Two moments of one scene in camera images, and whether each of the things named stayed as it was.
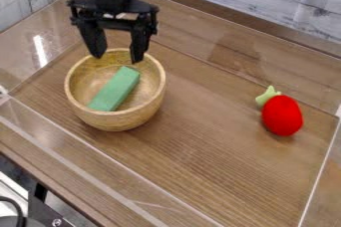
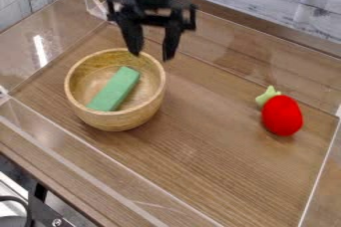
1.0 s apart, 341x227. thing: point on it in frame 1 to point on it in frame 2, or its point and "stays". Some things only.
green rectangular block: x=115 y=90 stays
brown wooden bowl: x=87 y=76 stays
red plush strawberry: x=281 y=113 stays
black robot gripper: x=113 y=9 to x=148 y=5
